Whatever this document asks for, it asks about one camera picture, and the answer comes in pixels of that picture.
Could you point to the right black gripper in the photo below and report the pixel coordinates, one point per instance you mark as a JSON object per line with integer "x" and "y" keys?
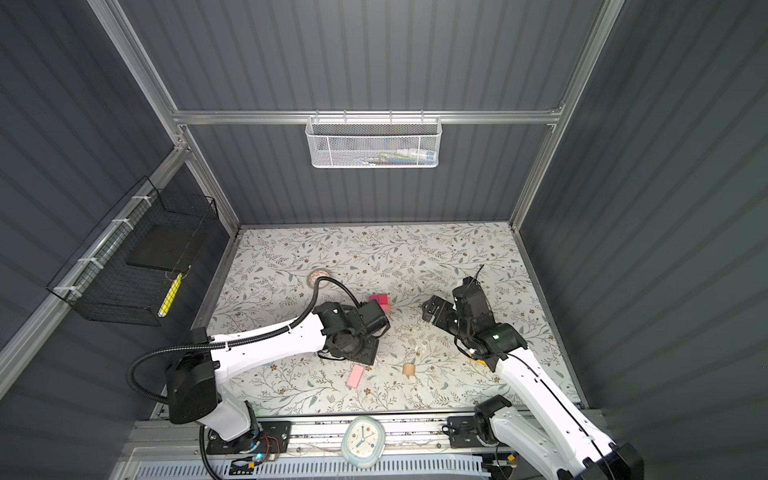
{"x": 440, "y": 318}

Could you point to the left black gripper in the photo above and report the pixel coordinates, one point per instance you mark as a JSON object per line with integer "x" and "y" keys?
{"x": 370, "y": 353}

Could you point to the magenta square block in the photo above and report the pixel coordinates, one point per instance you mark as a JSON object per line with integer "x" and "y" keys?
{"x": 381, "y": 299}

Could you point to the light pink rectangular block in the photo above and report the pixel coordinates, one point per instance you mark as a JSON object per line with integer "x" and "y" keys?
{"x": 355, "y": 376}

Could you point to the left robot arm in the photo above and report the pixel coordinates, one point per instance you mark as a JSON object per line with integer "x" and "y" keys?
{"x": 197, "y": 381}

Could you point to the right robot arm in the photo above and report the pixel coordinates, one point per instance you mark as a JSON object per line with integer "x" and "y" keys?
{"x": 559, "y": 441}

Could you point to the roll of clear tape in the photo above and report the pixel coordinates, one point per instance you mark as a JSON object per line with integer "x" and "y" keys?
{"x": 315, "y": 275}

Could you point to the white round clock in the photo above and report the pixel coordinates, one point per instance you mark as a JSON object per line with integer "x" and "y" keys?
{"x": 363, "y": 442}

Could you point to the yellow marker pen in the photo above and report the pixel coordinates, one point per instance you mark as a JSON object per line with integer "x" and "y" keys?
{"x": 170, "y": 296}

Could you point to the black foam pad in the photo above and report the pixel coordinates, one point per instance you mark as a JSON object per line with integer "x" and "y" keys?
{"x": 167, "y": 248}

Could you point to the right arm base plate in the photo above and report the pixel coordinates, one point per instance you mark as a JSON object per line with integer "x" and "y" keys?
{"x": 464, "y": 432}

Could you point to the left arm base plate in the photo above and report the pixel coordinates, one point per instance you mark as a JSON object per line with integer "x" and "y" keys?
{"x": 272, "y": 438}

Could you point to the white wire mesh basket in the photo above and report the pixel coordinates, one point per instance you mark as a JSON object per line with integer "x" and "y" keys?
{"x": 395, "y": 143}

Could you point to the black wire basket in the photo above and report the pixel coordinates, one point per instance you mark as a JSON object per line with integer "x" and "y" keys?
{"x": 133, "y": 271}

